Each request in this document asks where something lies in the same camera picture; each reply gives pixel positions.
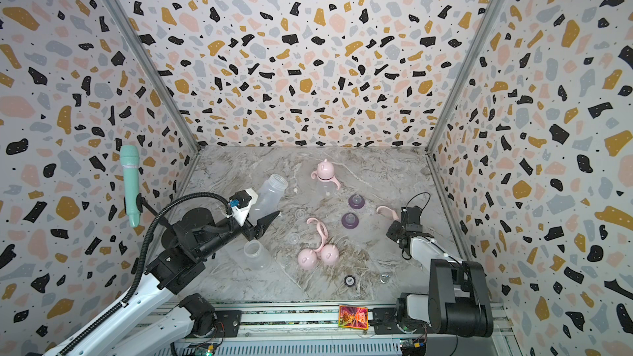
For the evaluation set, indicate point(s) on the clear straw disc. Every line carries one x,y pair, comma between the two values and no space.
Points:
294,239
300,214

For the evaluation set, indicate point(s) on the black microphone stand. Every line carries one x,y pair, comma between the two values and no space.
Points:
134,212

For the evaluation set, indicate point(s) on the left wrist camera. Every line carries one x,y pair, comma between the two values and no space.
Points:
241,203

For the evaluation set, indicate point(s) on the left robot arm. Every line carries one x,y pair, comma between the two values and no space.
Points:
196,239

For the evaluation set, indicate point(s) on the small black round cap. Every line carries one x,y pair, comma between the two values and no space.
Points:
350,281

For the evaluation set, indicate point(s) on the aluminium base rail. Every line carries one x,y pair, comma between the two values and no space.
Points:
305,329

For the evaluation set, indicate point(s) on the orange pink card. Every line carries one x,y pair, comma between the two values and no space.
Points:
354,318

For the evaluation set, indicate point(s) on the pink bottle cap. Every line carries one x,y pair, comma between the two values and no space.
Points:
325,170
307,259
329,254

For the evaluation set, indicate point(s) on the purple collar with nipple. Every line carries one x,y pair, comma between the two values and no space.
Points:
356,201
350,220

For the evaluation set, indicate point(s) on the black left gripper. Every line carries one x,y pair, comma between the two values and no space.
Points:
264,225

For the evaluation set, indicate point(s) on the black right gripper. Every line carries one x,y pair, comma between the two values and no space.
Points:
395,231

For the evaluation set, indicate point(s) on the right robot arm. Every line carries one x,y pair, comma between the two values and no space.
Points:
457,301

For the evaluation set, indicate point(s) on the mint green microphone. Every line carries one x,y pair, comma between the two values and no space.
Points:
129,161

